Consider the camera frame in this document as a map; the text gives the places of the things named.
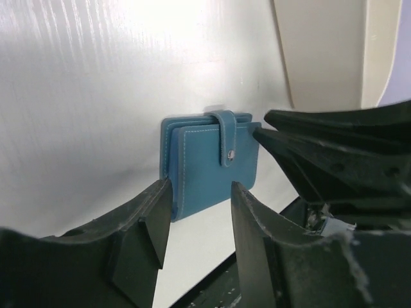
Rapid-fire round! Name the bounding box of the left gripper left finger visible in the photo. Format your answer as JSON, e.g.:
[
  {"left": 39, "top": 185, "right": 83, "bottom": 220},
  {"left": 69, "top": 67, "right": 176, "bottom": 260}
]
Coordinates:
[{"left": 1, "top": 180, "right": 173, "bottom": 307}]

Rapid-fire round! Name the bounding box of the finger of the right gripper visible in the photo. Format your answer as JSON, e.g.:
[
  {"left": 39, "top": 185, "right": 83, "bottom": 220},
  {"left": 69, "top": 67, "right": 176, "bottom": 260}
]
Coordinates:
[{"left": 253, "top": 101, "right": 410, "bottom": 230}]

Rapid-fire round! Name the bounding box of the blue leather card holder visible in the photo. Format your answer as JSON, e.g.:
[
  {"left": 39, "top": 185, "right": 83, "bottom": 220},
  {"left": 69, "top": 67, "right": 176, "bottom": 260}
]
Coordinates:
[{"left": 159, "top": 110, "right": 261, "bottom": 221}]

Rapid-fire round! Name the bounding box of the white oblong tray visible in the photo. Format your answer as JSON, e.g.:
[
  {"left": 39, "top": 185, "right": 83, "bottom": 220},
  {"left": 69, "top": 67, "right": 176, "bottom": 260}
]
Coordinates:
[{"left": 273, "top": 1, "right": 403, "bottom": 112}]

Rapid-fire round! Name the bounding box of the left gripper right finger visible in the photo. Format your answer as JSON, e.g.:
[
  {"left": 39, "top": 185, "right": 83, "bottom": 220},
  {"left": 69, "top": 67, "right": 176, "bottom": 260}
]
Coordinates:
[{"left": 231, "top": 182, "right": 410, "bottom": 307}]

